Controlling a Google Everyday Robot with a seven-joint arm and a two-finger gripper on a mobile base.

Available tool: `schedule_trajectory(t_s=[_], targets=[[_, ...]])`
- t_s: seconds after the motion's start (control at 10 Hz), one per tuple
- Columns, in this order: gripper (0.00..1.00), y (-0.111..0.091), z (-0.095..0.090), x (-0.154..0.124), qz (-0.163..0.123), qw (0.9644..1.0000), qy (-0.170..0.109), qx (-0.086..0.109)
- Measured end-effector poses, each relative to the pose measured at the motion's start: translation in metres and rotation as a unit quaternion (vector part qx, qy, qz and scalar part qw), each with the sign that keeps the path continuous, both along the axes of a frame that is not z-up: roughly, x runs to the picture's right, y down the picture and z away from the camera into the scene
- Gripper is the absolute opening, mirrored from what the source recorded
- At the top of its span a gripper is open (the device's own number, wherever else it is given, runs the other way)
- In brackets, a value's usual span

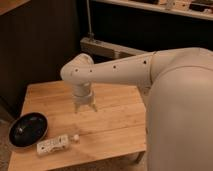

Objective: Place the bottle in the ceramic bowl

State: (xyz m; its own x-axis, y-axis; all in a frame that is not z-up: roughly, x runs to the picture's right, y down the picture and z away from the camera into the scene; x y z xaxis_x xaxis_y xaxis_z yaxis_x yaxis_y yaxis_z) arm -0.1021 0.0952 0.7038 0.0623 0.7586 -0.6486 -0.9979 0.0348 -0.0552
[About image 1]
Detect dark wooden cabinet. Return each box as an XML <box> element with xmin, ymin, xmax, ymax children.
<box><xmin>0</xmin><ymin>0</ymin><xmax>80</xmax><ymax>117</ymax></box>

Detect metal pole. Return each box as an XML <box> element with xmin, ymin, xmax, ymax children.
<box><xmin>86</xmin><ymin>0</ymin><xmax>94</xmax><ymax>41</ymax></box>

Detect wooden table leg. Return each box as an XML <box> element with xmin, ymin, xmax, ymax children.
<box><xmin>134</xmin><ymin>151</ymin><xmax>145</xmax><ymax>164</ymax></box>

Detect black ceramic bowl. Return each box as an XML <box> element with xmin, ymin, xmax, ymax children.
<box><xmin>8</xmin><ymin>112</ymin><xmax>48</xmax><ymax>148</ymax></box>

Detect white baseboard beam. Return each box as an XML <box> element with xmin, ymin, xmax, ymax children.
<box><xmin>80</xmin><ymin>37</ymin><xmax>144</xmax><ymax>59</ymax></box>

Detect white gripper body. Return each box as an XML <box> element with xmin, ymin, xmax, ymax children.
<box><xmin>73</xmin><ymin>92</ymin><xmax>94</xmax><ymax>107</ymax></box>

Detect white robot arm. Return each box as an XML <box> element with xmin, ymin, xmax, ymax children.
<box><xmin>60</xmin><ymin>47</ymin><xmax>213</xmax><ymax>171</ymax></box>

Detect wooden shelf top right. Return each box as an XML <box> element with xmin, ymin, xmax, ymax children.
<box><xmin>94</xmin><ymin>0</ymin><xmax>213</xmax><ymax>21</ymax></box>

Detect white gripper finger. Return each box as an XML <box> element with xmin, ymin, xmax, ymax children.
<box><xmin>91</xmin><ymin>103</ymin><xmax>98</xmax><ymax>112</ymax></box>
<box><xmin>74</xmin><ymin>105</ymin><xmax>79</xmax><ymax>113</ymax></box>

